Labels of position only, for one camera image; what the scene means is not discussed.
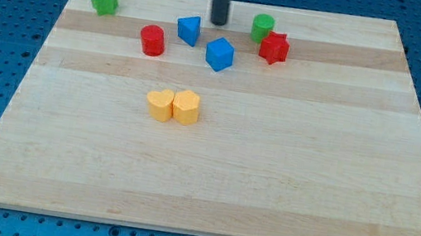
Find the blue cube block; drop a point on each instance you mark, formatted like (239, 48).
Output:
(219, 54)

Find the red star block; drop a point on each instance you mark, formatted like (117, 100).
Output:
(274, 48)

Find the green star block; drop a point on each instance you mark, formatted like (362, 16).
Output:
(105, 7)

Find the yellow hexagon block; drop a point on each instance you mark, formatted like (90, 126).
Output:
(186, 107)

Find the yellow heart block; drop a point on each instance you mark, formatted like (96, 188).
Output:
(160, 104)

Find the wooden board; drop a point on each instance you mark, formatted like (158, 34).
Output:
(327, 143)

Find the blue triangle block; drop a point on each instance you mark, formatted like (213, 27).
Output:
(189, 29)

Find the red cylinder block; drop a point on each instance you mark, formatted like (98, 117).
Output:
(152, 40)

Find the green cylinder block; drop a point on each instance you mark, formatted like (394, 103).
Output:
(262, 25)

